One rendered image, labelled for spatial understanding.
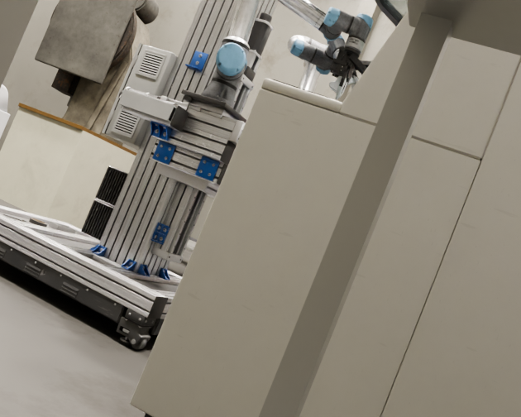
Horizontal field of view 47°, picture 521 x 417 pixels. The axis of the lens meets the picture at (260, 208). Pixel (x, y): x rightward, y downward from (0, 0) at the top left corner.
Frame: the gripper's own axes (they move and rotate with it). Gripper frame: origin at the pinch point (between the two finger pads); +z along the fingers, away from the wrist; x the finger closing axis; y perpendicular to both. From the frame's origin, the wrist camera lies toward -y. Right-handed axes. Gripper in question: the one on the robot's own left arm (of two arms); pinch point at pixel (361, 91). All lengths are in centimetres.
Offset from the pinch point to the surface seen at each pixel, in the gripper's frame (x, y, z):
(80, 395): 70, 104, 113
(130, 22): -234, 204, -406
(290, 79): -644, 87, -591
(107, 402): 64, 99, 115
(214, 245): 85, 51, 93
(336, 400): 71, 35, 136
